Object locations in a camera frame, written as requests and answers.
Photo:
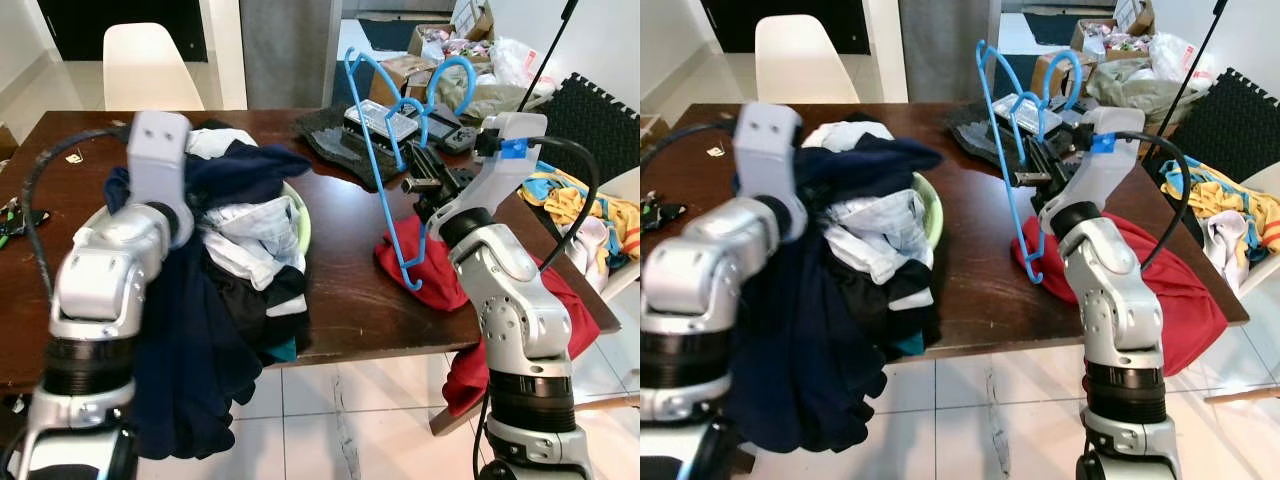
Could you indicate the brown cardboard box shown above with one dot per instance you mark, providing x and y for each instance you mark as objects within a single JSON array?
[
  {"x": 400, "y": 75},
  {"x": 1050, "y": 70}
]

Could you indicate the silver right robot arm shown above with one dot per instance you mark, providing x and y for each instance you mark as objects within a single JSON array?
[
  {"x": 1115, "y": 310},
  {"x": 520, "y": 320}
]

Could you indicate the red shirt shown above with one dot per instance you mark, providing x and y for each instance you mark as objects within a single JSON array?
[
  {"x": 570, "y": 320},
  {"x": 1180, "y": 300}
]

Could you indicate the light green basin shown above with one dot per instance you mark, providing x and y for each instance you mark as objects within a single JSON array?
[
  {"x": 302, "y": 225},
  {"x": 934, "y": 215}
]

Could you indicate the olive green bag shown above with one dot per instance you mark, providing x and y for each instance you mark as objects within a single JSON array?
[
  {"x": 1135, "y": 95},
  {"x": 490, "y": 100}
]

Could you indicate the white plastic chair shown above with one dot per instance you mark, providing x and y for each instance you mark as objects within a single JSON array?
[
  {"x": 150, "y": 70},
  {"x": 805, "y": 65}
]

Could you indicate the blue plastic hanger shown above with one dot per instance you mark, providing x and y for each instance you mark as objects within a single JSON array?
[
  {"x": 1003, "y": 145},
  {"x": 372, "y": 150}
]

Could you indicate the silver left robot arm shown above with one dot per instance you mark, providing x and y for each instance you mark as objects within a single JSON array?
[
  {"x": 100, "y": 280},
  {"x": 700, "y": 280}
]

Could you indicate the black foam mat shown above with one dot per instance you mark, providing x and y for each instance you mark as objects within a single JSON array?
[
  {"x": 1230, "y": 120},
  {"x": 595, "y": 125}
]

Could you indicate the small black green tool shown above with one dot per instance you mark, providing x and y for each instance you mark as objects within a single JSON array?
[
  {"x": 660, "y": 213},
  {"x": 15, "y": 220}
]

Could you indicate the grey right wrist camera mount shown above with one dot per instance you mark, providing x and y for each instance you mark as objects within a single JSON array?
[
  {"x": 1105, "y": 155},
  {"x": 512, "y": 160}
]

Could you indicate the thin black pole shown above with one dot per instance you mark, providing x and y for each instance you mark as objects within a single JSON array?
[
  {"x": 1205, "y": 50},
  {"x": 548, "y": 55}
]

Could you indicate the navy blue garment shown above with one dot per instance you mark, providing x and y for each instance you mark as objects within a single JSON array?
[
  {"x": 190, "y": 340},
  {"x": 800, "y": 350}
]

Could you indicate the white plastic bag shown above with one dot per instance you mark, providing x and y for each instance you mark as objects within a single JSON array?
[
  {"x": 520, "y": 65},
  {"x": 1180, "y": 60}
]

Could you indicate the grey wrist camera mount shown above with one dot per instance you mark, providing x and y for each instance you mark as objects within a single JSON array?
[
  {"x": 768, "y": 145},
  {"x": 512, "y": 160},
  {"x": 1105, "y": 155},
  {"x": 158, "y": 150}
]

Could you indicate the white crumpled clothes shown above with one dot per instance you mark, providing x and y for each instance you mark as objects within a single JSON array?
[
  {"x": 885, "y": 230},
  {"x": 255, "y": 235}
]

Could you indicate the yellow striped clothes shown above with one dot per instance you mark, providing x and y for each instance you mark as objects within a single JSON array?
[
  {"x": 575, "y": 205},
  {"x": 1230, "y": 205}
]

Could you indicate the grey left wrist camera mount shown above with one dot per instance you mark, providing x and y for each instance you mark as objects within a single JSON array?
[
  {"x": 158, "y": 150},
  {"x": 768, "y": 145}
]

